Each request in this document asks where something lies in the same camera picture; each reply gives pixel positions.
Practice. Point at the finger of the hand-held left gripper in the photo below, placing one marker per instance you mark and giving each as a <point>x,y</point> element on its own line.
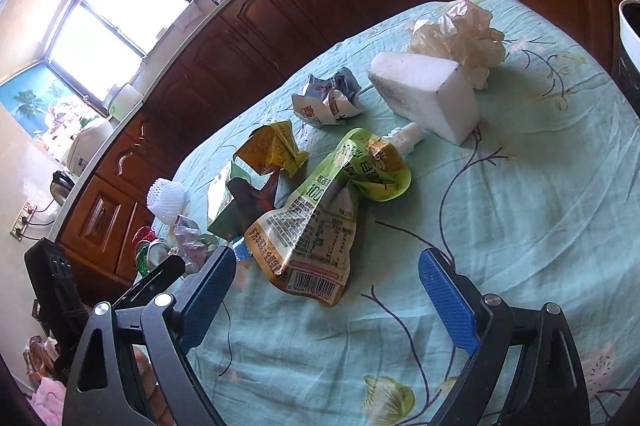
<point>155,276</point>

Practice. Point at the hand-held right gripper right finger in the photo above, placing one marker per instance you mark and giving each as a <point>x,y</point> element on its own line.
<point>447,301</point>

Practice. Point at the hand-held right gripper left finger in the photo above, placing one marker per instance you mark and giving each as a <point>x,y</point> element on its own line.
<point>210,291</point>

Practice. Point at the crushed red green can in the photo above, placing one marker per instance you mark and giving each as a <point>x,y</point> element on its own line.
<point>147,251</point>

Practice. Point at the clear plastic wrapper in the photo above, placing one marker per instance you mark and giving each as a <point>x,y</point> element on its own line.
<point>192,246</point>

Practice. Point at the white foam fruit net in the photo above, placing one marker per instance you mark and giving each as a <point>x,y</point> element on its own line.
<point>165,201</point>

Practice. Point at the dark green wrapper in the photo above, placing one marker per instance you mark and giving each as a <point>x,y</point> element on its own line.
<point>250,201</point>

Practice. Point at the green spouted drink pouch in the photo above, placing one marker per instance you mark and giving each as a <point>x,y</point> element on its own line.
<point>320,226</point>

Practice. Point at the yellow wrapper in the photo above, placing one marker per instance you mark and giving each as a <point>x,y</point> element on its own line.
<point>270,146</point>

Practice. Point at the white foam block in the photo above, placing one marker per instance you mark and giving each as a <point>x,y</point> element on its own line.
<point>420,91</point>

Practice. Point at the white bear-print wrapper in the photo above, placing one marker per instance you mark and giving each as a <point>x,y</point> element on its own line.
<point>325,103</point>

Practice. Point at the beige plastic bag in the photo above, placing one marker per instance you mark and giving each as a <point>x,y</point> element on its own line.
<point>460,36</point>

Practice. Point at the white round trash bin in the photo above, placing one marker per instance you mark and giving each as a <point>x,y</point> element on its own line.
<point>631,21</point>

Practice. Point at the person's left hand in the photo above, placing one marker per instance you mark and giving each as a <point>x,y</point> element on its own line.
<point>155,401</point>

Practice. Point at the steel electric kettle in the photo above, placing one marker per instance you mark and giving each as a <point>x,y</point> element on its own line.
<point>61,188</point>

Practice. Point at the pink cloth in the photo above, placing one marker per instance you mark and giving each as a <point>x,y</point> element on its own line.
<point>47,401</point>

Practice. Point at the light green floral tablecloth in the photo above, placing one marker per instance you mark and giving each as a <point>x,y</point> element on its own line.
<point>525,206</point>

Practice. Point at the white rice cooker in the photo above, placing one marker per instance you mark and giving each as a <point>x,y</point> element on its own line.
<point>90,146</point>

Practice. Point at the white lidded pot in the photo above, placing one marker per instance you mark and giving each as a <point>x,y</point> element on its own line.
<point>122,101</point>

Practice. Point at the grey stone countertop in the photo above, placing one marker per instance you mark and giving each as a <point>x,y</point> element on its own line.
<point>172,57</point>

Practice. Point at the kitchen window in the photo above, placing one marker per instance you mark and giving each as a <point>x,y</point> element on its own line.
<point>115,6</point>

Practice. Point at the wooden base cabinets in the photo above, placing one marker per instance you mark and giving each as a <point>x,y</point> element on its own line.
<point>310,16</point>

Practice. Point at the white wall socket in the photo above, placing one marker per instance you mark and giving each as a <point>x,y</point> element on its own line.
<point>22,218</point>

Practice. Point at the blue beach wall poster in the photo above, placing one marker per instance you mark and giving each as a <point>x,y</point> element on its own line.
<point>30,106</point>

